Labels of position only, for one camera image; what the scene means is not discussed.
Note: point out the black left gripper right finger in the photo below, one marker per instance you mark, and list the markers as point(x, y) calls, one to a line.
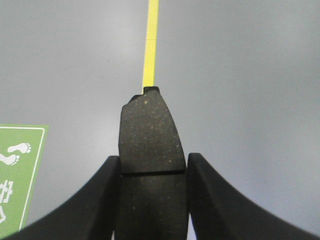
point(220, 212)

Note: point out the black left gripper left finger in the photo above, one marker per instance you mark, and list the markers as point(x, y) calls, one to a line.
point(90, 214)

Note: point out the green floor safety sign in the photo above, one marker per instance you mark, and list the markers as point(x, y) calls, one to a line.
point(21, 149)

